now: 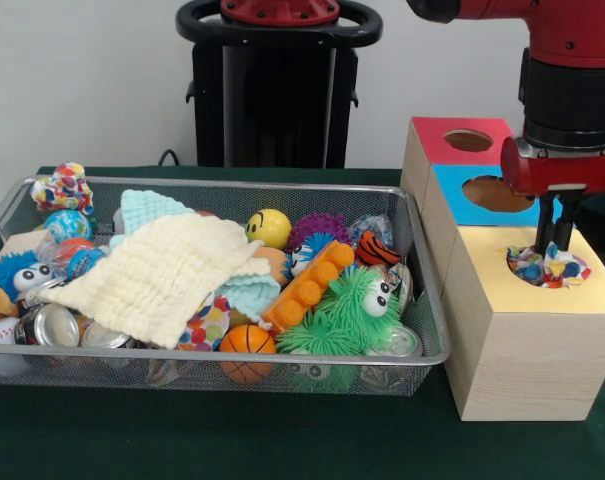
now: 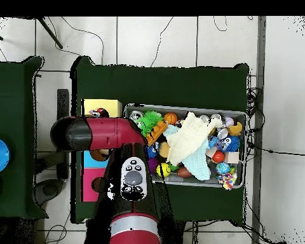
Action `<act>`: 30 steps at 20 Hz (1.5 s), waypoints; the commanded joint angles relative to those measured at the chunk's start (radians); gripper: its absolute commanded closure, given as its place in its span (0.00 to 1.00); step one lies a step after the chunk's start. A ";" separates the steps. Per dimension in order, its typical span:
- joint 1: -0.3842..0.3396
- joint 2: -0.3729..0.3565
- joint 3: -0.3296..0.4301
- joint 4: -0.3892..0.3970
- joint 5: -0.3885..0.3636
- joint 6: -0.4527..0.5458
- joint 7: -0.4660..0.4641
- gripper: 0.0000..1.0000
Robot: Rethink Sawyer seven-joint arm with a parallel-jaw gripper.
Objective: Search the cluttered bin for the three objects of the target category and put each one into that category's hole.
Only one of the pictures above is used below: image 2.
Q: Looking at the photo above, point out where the cream yellow cloth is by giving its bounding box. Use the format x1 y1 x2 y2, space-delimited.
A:
165 111 224 167

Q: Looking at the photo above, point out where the silver mesh bin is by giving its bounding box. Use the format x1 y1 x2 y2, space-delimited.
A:
123 103 247 189

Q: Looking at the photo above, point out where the wooden three-hole box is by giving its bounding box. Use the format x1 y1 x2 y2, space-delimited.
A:
81 98 123 203

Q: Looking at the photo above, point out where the orange plastic toy brick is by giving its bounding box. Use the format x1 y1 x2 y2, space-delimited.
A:
145 121 168 147

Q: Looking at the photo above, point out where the green spiky puffer toy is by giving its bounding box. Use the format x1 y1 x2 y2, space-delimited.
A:
135 111 164 138

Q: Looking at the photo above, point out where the orange toy basketball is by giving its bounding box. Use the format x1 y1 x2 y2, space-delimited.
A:
163 112 179 125

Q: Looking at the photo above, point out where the yellow smiley ball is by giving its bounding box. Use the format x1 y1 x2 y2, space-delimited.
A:
156 162 172 178

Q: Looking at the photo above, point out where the light blue cloth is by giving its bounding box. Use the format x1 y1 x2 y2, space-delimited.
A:
165 123 212 182

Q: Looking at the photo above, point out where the blue globe ball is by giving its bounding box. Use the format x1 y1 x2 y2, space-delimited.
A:
215 161 231 175

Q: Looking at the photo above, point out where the large blue spiky puffer toy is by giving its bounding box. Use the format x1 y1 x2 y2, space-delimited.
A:
218 135 241 154

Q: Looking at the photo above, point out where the knotted polka dot cloth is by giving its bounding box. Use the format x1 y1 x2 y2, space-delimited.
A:
217 172 238 191

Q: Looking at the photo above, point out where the black standing panel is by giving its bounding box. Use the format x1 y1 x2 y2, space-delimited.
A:
56 88 70 180

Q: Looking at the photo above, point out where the grey round floor stand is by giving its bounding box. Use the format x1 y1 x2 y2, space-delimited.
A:
35 179 64 205

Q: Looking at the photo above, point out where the long black tripod leg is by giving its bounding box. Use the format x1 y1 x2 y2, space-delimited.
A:
36 17 64 50

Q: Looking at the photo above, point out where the dark green side tablecloth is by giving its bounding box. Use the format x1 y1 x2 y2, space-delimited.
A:
0 55 50 220

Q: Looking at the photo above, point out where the thin black floor cable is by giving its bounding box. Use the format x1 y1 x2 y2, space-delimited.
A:
149 17 174 67
48 17 105 64

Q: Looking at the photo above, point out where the black cable bundle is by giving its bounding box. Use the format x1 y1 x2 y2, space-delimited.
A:
245 87 266 133

